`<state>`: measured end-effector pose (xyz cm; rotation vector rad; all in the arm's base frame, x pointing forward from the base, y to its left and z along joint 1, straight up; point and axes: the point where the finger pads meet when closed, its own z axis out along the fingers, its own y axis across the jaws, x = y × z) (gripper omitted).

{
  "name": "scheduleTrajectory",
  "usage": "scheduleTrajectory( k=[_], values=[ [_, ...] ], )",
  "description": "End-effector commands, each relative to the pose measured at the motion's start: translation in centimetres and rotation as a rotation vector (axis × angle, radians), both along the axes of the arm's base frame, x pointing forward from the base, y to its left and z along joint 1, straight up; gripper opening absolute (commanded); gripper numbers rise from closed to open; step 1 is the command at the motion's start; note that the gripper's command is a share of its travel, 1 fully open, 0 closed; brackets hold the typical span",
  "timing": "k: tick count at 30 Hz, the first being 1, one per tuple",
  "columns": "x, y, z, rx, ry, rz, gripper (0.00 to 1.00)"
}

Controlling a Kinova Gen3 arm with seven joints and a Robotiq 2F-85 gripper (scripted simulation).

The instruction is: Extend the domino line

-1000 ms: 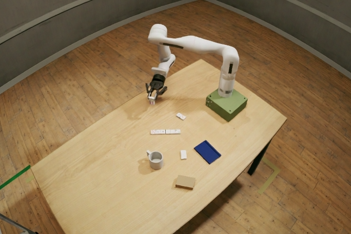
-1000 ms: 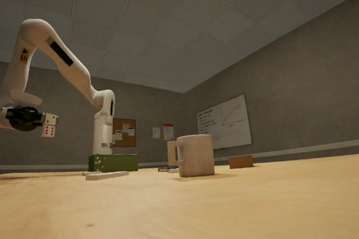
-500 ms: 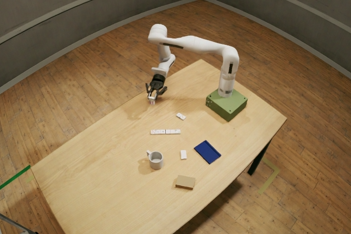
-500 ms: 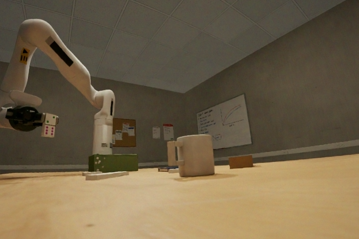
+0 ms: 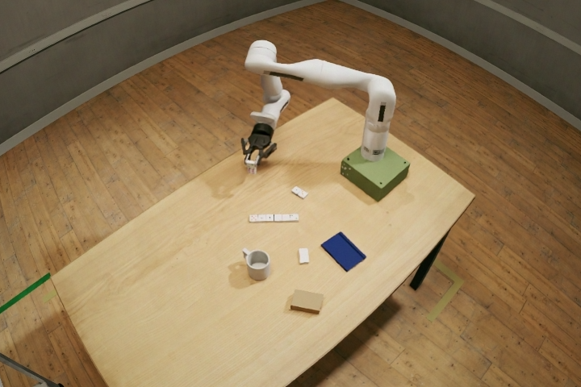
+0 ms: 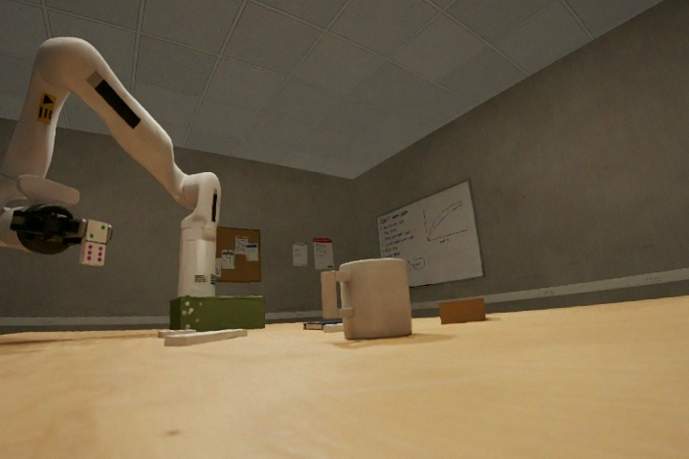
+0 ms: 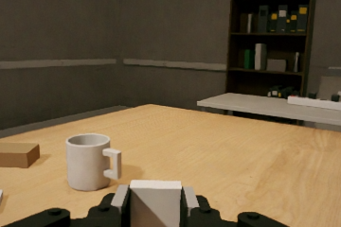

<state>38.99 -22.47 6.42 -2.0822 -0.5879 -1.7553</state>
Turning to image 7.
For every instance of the beige mug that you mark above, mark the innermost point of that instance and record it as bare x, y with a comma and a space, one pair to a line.
88, 165

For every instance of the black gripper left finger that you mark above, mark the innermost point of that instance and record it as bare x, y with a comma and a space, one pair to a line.
114, 211

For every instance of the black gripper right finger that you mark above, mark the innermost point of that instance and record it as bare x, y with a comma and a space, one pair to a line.
191, 215

